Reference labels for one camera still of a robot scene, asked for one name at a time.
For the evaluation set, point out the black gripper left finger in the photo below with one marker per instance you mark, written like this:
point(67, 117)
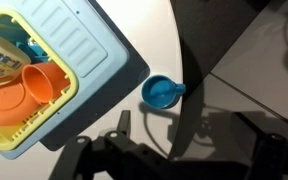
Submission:
point(124, 122)

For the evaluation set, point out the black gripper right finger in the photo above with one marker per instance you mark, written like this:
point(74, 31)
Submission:
point(245, 136)

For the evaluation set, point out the yellow toy dish rack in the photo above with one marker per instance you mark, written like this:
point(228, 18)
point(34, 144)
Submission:
point(71, 78)

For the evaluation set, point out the light blue toy sink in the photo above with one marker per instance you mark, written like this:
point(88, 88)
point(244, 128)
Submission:
point(94, 46)

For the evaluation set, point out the orange toy mug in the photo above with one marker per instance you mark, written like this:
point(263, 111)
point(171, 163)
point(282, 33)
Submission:
point(42, 83)

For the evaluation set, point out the orange toy plate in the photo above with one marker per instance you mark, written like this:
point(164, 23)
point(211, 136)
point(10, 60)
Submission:
point(4, 106)

